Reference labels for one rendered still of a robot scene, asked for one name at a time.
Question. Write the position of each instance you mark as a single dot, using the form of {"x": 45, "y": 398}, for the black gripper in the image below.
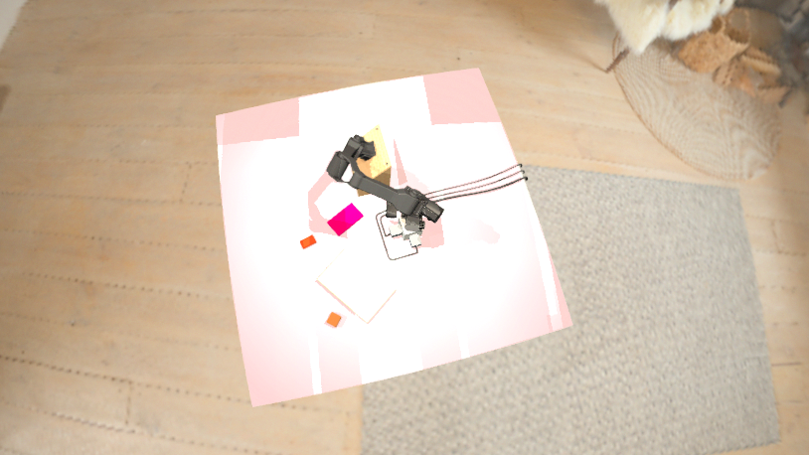
{"x": 391, "y": 211}

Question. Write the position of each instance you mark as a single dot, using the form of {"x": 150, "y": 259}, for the magenta rectangular block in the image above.
{"x": 345, "y": 219}

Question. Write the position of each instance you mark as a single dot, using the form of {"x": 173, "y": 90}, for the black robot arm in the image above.
{"x": 410, "y": 202}

